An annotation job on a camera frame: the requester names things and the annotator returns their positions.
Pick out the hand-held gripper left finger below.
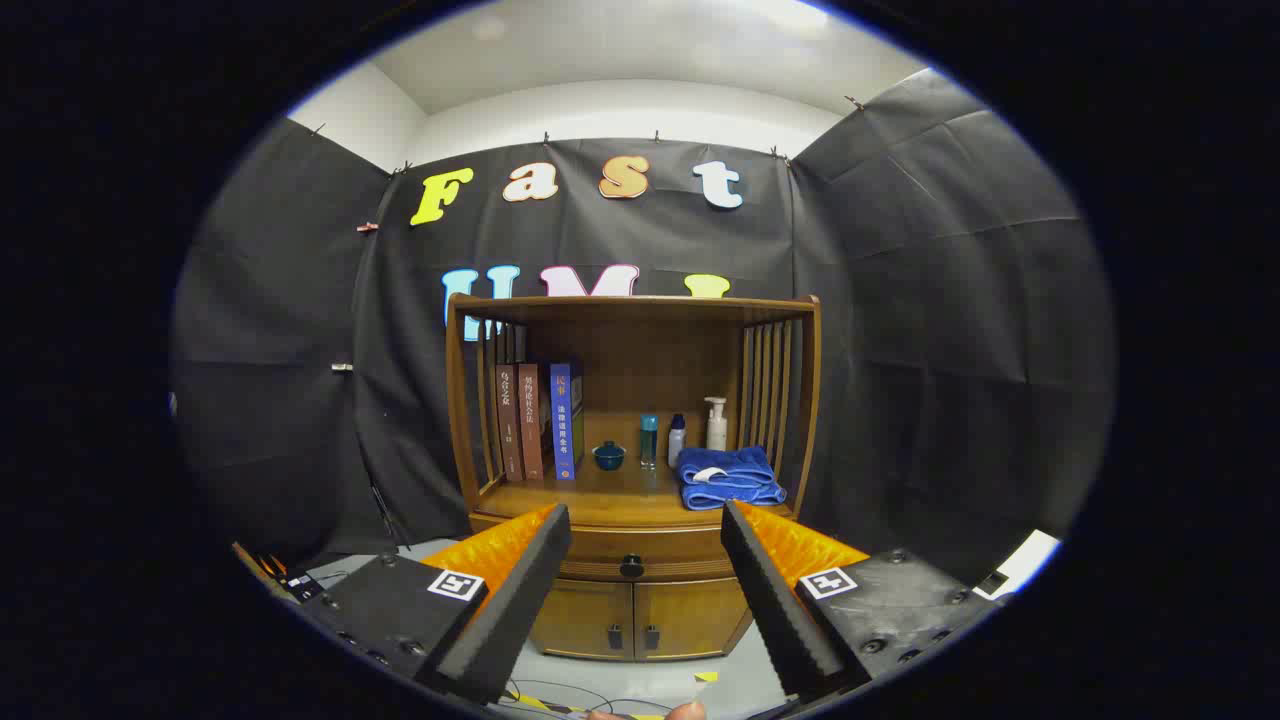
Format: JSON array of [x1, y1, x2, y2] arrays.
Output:
[[300, 503, 573, 706]]

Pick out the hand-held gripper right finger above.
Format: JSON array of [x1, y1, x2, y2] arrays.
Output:
[[720, 500, 1011, 701]]

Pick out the wooden drawer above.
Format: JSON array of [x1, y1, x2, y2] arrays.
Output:
[[558, 527, 738, 582]]

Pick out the wooden cabinet door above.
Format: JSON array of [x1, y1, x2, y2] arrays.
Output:
[[530, 580, 635, 661], [633, 578, 754, 661]]

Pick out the wooden cabinet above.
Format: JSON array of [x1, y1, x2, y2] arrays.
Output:
[[445, 293, 823, 663]]

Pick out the folded blue towel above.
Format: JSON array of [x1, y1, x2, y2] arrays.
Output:
[[677, 445, 788, 512]]

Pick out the brown book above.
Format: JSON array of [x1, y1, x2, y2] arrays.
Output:
[[517, 362, 547, 481], [495, 364, 524, 483]]

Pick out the blue book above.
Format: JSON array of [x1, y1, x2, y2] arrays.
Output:
[[550, 360, 585, 482]]

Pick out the white flat board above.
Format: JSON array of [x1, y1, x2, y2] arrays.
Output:
[[973, 529, 1063, 602]]

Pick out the black backdrop cloth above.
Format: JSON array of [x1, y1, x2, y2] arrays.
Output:
[[170, 68, 1116, 591]]

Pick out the floor cables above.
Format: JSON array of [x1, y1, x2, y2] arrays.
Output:
[[503, 678, 683, 719]]

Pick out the black device with cables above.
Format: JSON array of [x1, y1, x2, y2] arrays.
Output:
[[233, 542, 323, 605]]

